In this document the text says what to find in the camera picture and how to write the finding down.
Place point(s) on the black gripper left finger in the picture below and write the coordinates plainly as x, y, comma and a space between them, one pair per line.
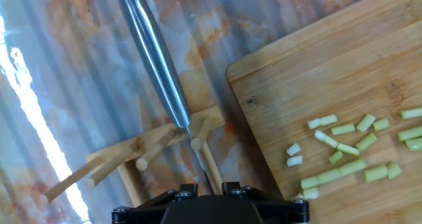
145, 214

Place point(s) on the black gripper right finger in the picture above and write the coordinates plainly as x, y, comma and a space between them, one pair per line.
283, 214

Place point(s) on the bamboo cutting board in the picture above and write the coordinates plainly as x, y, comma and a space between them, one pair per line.
329, 69

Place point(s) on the steel cleaver knife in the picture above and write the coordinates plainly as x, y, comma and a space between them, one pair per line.
155, 56

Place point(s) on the cut white garlic piece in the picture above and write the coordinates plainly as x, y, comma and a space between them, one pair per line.
294, 161
293, 149

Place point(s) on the long cut green garlic piece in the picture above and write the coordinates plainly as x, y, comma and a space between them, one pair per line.
333, 174

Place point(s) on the wooden peg rack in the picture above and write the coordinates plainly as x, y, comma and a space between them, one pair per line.
148, 141

